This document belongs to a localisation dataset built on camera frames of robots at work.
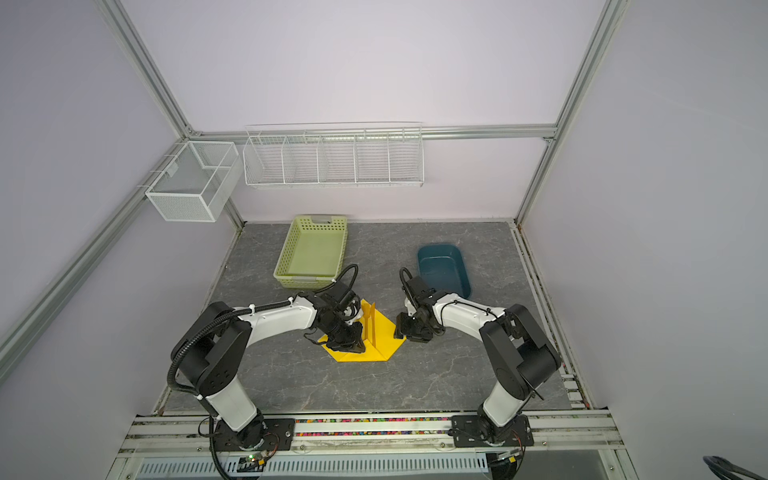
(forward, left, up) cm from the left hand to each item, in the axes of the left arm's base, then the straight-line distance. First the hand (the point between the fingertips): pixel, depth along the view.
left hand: (363, 353), depth 85 cm
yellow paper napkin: (+6, -4, -3) cm, 8 cm away
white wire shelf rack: (+57, +7, +28) cm, 64 cm away
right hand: (+4, -12, -2) cm, 13 cm away
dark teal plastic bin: (+32, -29, -4) cm, 43 cm away
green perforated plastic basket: (+41, +20, -4) cm, 45 cm away
